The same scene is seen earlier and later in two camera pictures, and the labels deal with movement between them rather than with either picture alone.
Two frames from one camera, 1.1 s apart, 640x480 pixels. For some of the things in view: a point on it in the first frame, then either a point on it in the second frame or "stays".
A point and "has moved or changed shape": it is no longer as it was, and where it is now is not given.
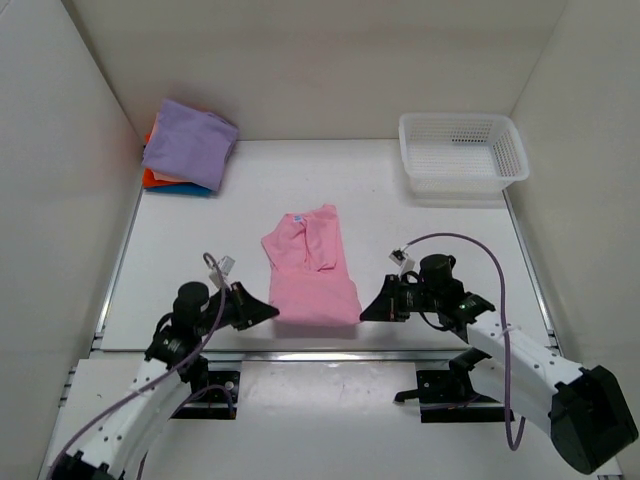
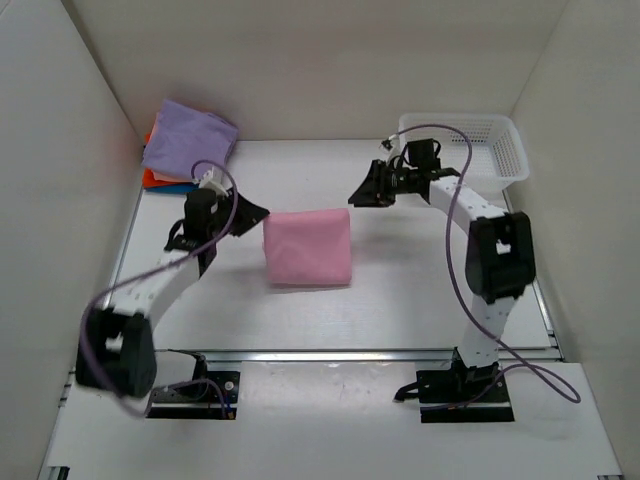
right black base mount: (447, 396) stays
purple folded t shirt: (189, 144) stays
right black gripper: (383, 308) to (374, 192)
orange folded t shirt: (149, 179) stays
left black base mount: (218, 402) stays
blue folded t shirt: (181, 189) stays
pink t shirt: (309, 283) has moved or changed shape
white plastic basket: (461, 154) stays
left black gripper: (249, 309) to (250, 215)
